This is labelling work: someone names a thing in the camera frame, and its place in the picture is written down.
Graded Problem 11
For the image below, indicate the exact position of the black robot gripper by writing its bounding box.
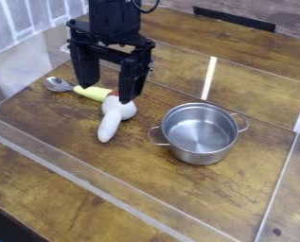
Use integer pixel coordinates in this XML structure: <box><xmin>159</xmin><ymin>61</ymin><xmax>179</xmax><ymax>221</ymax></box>
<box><xmin>66</xmin><ymin>0</ymin><xmax>155</xmax><ymax>104</ymax></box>

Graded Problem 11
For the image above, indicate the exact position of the white red toy mushroom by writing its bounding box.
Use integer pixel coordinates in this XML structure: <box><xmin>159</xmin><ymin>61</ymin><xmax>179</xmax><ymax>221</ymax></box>
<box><xmin>96</xmin><ymin>91</ymin><xmax>137</xmax><ymax>143</ymax></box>

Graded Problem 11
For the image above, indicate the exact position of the stainless steel pot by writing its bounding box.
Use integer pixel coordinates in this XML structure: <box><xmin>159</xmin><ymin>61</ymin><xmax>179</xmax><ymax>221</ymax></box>
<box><xmin>149</xmin><ymin>102</ymin><xmax>249</xmax><ymax>165</ymax></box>

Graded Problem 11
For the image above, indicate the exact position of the black cable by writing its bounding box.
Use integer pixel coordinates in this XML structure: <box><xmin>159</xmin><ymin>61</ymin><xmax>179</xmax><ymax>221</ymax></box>
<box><xmin>130</xmin><ymin>0</ymin><xmax>162</xmax><ymax>15</ymax></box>

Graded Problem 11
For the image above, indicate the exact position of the clear acrylic enclosure panel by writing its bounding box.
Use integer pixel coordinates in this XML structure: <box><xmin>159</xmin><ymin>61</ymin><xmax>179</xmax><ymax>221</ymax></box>
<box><xmin>0</xmin><ymin>26</ymin><xmax>300</xmax><ymax>242</ymax></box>

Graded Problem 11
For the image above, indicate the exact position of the black wall baseboard strip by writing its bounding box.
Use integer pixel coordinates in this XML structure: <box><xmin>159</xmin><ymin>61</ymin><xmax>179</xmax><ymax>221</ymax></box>
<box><xmin>193</xmin><ymin>6</ymin><xmax>276</xmax><ymax>33</ymax></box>

